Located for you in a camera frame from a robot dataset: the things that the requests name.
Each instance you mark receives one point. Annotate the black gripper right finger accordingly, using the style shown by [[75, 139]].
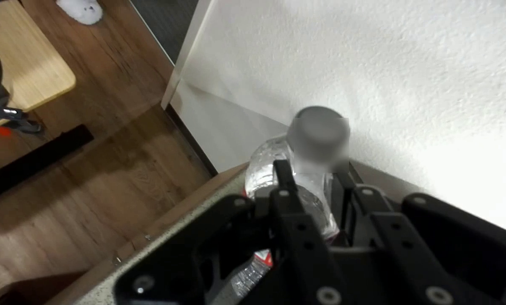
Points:
[[432, 254]]

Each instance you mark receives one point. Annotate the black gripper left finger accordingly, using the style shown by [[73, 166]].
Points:
[[296, 254]]

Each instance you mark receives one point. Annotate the clear red-label water bottle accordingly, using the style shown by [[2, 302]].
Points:
[[317, 136]]

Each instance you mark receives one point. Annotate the long black bar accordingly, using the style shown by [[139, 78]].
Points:
[[37, 161]]

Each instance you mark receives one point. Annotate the small white object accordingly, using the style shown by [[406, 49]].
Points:
[[81, 10]]

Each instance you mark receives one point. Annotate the light wooden board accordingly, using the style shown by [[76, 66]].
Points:
[[29, 61]]

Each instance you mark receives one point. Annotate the white door frame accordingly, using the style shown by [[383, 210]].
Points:
[[186, 51]]

